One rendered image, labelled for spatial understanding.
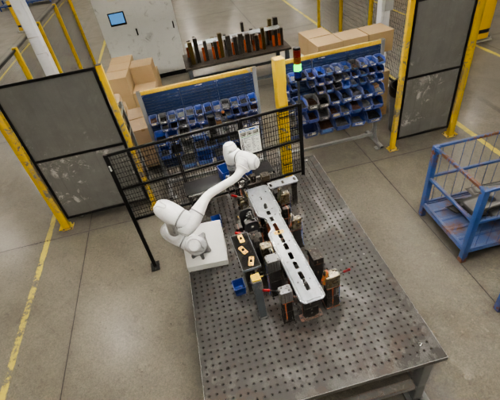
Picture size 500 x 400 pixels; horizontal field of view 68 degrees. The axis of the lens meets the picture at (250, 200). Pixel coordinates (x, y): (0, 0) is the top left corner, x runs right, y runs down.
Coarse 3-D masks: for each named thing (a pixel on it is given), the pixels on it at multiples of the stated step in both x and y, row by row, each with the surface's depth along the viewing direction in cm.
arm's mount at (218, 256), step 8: (200, 224) 328; (208, 224) 328; (216, 224) 328; (200, 232) 327; (208, 232) 327; (216, 232) 327; (208, 240) 326; (216, 240) 326; (224, 240) 330; (216, 248) 325; (224, 248) 325; (200, 256) 325; (208, 256) 325; (216, 256) 325; (224, 256) 325; (192, 264) 324; (200, 264) 324; (208, 264) 325; (216, 264) 327; (224, 264) 328
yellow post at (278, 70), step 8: (280, 56) 335; (272, 64) 338; (280, 64) 333; (272, 72) 345; (280, 72) 338; (280, 80) 342; (280, 88) 347; (280, 96) 352; (280, 104) 357; (280, 112) 362; (288, 112) 365; (280, 120) 368; (288, 120) 370; (288, 128) 375; (280, 136) 381; (288, 144) 388; (280, 152) 400; (288, 152) 394; (288, 160) 400; (288, 176) 413
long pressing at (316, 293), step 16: (256, 192) 352; (256, 208) 335; (272, 208) 332; (272, 224) 317; (272, 240) 302; (288, 240) 300; (288, 256) 287; (304, 256) 286; (288, 272) 276; (304, 272) 274; (304, 288) 263; (320, 288) 262
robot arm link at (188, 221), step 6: (186, 210) 251; (192, 210) 250; (180, 216) 247; (186, 216) 247; (192, 216) 248; (198, 216) 250; (180, 222) 247; (186, 222) 247; (192, 222) 248; (198, 222) 250; (180, 228) 248; (186, 228) 247; (192, 228) 248; (180, 234) 251; (186, 234) 248
